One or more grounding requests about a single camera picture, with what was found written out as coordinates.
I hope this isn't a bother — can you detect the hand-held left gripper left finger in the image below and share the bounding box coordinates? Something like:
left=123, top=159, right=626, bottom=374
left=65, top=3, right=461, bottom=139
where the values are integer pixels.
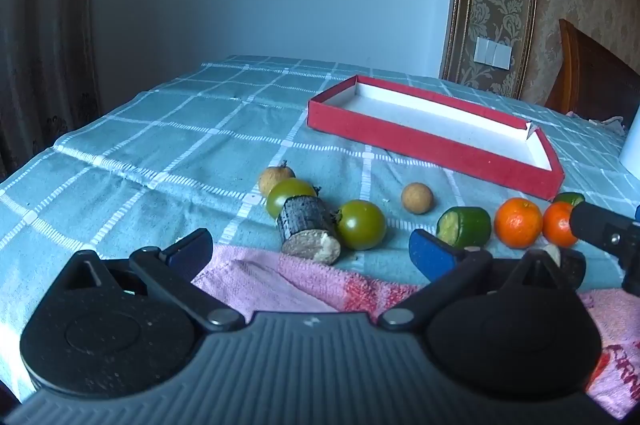
left=55, top=228, right=244, bottom=332

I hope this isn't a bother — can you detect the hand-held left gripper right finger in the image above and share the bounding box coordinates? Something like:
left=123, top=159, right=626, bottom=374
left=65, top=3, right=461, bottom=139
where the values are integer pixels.
left=377, top=229, right=576, bottom=331

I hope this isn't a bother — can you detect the orange mandarin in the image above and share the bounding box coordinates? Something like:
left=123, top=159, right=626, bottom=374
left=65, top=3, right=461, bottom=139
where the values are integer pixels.
left=494, top=198, right=544, bottom=249
left=542, top=202, right=581, bottom=249

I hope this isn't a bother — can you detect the cut cucumber cylinder piece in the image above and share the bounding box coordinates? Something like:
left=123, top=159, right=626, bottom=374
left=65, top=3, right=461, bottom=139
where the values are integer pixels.
left=436, top=206, right=492, bottom=250

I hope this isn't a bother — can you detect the round tan longan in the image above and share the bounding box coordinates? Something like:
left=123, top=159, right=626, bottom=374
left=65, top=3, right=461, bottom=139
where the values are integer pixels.
left=401, top=183, right=434, bottom=215

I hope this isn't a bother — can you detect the green tomato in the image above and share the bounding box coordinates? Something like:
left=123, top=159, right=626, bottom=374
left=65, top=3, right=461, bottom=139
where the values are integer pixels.
left=335, top=200, right=387, bottom=251
left=266, top=178, right=319, bottom=220

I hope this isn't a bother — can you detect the red cardboard box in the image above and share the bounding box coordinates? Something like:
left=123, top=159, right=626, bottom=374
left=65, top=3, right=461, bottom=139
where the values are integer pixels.
left=307, top=75, right=566, bottom=202

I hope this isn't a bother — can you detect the longan with stem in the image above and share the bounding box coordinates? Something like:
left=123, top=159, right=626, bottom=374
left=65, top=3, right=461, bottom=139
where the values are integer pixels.
left=259, top=161, right=297, bottom=197

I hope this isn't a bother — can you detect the white jug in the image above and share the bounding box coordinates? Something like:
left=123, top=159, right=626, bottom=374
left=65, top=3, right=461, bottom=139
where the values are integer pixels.
left=619, top=104, right=640, bottom=182

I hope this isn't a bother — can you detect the small pink cloth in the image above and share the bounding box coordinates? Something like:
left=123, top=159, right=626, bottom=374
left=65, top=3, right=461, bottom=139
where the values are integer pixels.
left=587, top=116, right=627, bottom=137

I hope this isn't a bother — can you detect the pink towel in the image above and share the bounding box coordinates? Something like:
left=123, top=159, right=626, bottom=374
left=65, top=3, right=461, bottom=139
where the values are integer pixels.
left=192, top=245, right=640, bottom=421

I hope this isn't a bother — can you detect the dark patterned curtain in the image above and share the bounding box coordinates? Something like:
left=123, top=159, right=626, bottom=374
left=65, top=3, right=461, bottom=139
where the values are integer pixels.
left=0, top=0, right=102, bottom=184

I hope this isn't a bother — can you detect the white light switch panel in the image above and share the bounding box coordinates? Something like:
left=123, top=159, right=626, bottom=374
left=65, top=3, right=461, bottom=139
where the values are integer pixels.
left=474, top=36, right=512, bottom=70

